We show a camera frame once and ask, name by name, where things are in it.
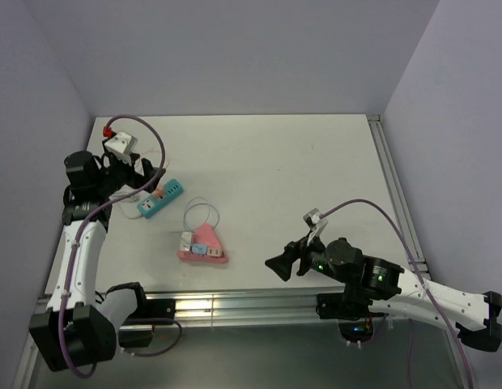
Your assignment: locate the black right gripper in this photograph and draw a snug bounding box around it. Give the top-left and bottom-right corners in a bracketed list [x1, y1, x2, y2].
[264, 228, 351, 284]

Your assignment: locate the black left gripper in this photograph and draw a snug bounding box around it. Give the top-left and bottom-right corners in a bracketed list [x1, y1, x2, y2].
[96, 152, 165, 196]

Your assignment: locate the orange charger plug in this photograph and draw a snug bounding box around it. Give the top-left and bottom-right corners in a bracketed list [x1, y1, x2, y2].
[151, 185, 165, 200]

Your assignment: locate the brown charger plug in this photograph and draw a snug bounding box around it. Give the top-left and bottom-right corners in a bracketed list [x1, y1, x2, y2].
[206, 246, 223, 259]

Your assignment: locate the white charger plug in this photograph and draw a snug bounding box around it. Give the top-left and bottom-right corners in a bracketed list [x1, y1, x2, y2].
[179, 231, 194, 253]

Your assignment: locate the pink triangular power strip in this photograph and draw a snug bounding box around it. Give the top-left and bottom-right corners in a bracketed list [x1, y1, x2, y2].
[177, 223, 228, 264]

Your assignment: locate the blue charger plug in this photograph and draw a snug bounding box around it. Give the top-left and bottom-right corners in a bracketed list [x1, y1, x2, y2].
[191, 243, 207, 255]

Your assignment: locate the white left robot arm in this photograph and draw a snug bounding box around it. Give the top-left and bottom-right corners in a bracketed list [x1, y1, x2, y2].
[29, 151, 166, 378]

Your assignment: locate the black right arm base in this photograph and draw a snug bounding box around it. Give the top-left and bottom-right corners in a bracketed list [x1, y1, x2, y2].
[316, 292, 387, 343]

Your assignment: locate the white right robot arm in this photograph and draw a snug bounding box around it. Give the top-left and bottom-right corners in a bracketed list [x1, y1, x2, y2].
[265, 237, 502, 353]

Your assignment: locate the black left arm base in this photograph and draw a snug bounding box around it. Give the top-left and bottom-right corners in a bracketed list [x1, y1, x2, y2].
[118, 298, 176, 349]

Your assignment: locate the teal power strip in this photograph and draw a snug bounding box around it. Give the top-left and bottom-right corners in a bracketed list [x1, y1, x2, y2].
[137, 179, 183, 219]

